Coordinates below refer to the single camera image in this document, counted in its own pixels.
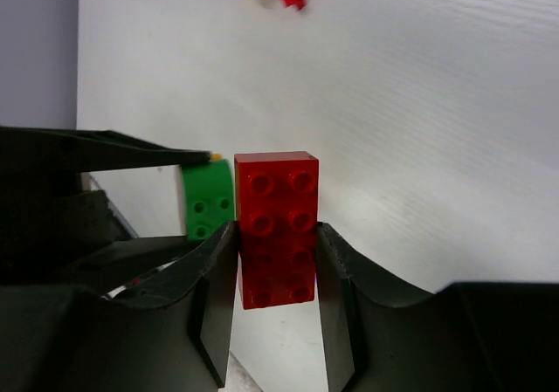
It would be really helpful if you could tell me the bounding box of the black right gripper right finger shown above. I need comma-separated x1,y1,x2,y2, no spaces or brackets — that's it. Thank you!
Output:
316,223,558,391

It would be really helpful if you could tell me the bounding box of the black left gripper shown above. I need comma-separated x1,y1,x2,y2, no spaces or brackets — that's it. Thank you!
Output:
1,127,210,285

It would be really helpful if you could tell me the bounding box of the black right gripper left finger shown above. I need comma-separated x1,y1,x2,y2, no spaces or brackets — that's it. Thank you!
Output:
1,223,238,391

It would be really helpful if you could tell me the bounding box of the green curved lego brick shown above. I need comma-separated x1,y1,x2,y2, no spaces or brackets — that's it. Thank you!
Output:
181,159,235,241

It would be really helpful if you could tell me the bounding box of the long red lego brick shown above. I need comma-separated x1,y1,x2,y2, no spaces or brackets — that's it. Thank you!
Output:
234,151,319,310

